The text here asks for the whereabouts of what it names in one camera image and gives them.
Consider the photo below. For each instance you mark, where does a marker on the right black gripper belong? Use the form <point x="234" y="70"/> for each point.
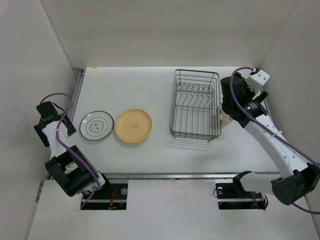
<point x="251" y="93"/>

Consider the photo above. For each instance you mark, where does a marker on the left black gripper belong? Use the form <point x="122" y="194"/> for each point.
<point x="70" y="130"/>

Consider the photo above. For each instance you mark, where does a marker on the white grey-ring flower plate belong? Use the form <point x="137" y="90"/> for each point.
<point x="96" y="125"/>

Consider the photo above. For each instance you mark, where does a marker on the yellow bear plate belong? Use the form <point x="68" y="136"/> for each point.
<point x="133" y="126"/>

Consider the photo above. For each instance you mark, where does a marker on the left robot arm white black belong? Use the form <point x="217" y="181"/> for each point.
<point x="72" y="171"/>

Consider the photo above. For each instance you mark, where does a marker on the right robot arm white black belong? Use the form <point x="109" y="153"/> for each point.
<point x="297" y="176"/>

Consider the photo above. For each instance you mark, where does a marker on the white cutlery holder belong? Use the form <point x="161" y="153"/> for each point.
<point x="224" y="119"/>

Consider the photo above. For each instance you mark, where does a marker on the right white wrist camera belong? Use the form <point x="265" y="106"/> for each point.
<point x="257" y="80"/>

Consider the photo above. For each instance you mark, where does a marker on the grey wire dish rack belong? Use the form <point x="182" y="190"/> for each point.
<point x="195" y="105"/>

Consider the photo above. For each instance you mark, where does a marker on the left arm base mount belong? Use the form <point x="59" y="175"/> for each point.
<point x="113" y="199"/>

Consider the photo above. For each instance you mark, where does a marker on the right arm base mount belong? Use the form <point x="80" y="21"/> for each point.
<point x="230" y="196"/>

